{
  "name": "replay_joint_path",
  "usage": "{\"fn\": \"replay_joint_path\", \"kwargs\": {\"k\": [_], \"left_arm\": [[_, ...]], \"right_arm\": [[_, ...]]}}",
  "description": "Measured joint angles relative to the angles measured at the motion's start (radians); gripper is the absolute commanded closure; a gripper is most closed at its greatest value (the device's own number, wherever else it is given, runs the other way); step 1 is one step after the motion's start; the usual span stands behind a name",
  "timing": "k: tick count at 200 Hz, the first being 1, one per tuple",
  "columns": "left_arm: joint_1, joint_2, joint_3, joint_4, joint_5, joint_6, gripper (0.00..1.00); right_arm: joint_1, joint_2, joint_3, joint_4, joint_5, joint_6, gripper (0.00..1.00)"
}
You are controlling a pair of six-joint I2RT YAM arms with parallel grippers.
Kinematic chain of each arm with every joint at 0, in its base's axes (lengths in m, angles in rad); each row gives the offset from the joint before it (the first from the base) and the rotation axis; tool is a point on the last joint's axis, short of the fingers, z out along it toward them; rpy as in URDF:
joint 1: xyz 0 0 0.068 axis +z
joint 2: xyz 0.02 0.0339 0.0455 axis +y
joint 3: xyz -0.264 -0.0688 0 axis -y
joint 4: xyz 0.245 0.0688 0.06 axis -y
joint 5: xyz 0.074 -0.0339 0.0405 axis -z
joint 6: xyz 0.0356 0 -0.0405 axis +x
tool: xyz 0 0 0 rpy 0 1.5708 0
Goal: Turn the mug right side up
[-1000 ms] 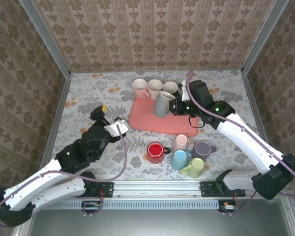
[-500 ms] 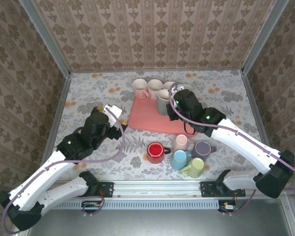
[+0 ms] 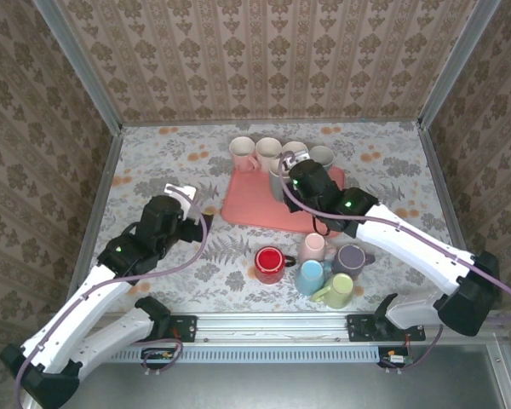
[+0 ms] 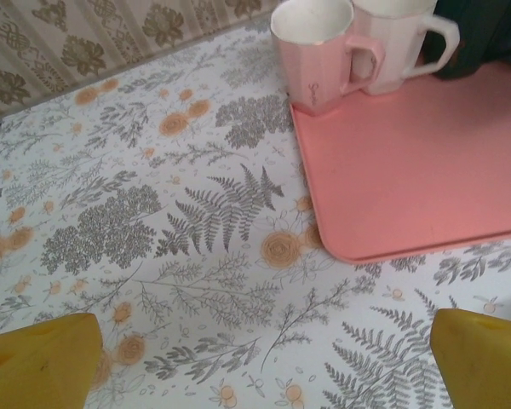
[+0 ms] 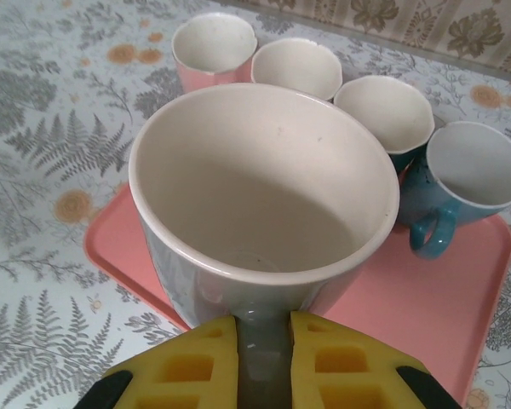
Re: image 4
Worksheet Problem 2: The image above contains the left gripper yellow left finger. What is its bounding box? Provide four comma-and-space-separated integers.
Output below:
0, 313, 104, 409

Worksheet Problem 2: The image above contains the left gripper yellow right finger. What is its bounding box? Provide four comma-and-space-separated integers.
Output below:
430, 308, 511, 409

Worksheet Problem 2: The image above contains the dark green mug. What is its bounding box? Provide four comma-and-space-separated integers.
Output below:
425, 0, 511, 82

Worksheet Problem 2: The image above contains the whitish pink faceted mug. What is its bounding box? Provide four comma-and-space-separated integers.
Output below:
351, 0, 461, 95

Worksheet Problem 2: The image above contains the floral patterned tablecloth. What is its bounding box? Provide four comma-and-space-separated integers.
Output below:
0, 12, 511, 409

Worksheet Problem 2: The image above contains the pink plastic tray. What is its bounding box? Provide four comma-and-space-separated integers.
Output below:
289, 63, 511, 263

